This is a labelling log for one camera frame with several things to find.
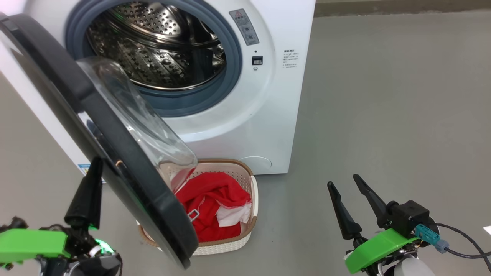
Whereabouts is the perforated steel washer drum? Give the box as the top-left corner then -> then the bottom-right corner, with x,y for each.
86,1 -> 227,91

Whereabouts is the red and white garment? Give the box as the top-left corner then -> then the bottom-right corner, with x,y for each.
175,172 -> 252,227

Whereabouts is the white front-load washing machine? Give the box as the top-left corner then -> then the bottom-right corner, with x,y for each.
0,0 -> 316,184

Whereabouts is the teal plug right arm cable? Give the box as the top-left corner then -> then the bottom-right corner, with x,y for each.
414,223 -> 491,269

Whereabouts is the grey rubber door gasket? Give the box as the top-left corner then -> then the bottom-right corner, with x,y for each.
65,0 -> 243,118

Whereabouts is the cream perforated laundry basket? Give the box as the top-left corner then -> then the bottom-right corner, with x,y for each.
137,159 -> 259,256

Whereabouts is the small printed text label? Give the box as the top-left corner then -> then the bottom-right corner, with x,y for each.
283,49 -> 300,69

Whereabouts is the grey warning sticker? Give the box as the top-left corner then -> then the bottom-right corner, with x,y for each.
229,8 -> 260,46

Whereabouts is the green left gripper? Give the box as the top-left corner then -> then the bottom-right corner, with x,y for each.
0,156 -> 103,265

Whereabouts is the plain red garment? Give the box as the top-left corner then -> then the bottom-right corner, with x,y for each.
184,195 -> 242,243

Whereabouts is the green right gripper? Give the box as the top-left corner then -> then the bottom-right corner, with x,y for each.
327,174 -> 420,274

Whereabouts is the blue energy label sticker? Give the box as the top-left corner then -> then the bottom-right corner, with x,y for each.
78,164 -> 106,184

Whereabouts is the black-rimmed glass washer door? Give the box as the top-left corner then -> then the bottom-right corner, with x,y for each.
0,13 -> 199,270

